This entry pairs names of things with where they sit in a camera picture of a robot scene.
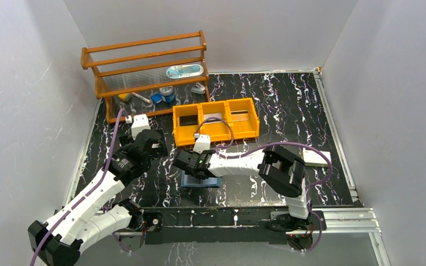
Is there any white stapler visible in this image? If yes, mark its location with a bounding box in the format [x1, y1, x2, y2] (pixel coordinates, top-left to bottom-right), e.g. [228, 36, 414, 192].
[191, 83, 206, 95]

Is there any grey striped card in bin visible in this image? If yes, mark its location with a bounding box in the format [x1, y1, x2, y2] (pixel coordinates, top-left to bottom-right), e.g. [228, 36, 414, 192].
[204, 112, 222, 124]

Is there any white blue round tin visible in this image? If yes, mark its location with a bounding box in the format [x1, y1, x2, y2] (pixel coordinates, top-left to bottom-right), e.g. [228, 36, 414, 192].
[159, 86, 176, 104]

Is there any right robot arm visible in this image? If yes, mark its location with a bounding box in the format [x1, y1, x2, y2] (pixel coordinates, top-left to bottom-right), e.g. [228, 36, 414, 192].
[173, 136, 310, 219]

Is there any small blue box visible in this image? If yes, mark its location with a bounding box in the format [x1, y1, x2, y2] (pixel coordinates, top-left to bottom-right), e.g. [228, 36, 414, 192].
[150, 93, 163, 104]

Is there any orange card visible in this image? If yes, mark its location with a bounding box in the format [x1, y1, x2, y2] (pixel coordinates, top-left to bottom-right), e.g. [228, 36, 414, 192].
[231, 110, 250, 122]

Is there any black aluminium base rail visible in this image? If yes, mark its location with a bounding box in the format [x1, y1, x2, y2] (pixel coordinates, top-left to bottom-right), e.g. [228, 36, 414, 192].
[49, 207, 383, 254]

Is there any white red marker pen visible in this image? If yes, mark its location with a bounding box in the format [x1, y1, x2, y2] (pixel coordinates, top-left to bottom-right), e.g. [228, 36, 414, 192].
[131, 93, 152, 104]

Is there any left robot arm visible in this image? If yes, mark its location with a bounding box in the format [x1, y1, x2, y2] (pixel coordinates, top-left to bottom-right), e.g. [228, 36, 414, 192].
[28, 114, 167, 265]

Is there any white rectangular box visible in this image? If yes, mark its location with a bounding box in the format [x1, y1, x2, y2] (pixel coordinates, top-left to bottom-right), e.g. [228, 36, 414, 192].
[301, 149, 332, 168]

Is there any right yellow plastic bin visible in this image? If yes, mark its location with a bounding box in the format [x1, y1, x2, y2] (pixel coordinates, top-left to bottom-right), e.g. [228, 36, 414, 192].
[226, 98, 260, 140]

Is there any black card in bin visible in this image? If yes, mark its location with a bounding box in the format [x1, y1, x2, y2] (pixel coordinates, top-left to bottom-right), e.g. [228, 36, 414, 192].
[179, 115, 199, 126]

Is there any blue white oval package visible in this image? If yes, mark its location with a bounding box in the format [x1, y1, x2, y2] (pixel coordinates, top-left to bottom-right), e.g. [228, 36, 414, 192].
[166, 64, 204, 79]

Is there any wooden shelf rack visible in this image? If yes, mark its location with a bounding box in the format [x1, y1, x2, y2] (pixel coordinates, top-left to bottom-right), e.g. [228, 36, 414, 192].
[80, 30, 209, 124]

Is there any left yellow plastic bin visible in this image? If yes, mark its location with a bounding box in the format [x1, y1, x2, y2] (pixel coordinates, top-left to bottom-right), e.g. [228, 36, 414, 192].
[173, 104, 200, 147]

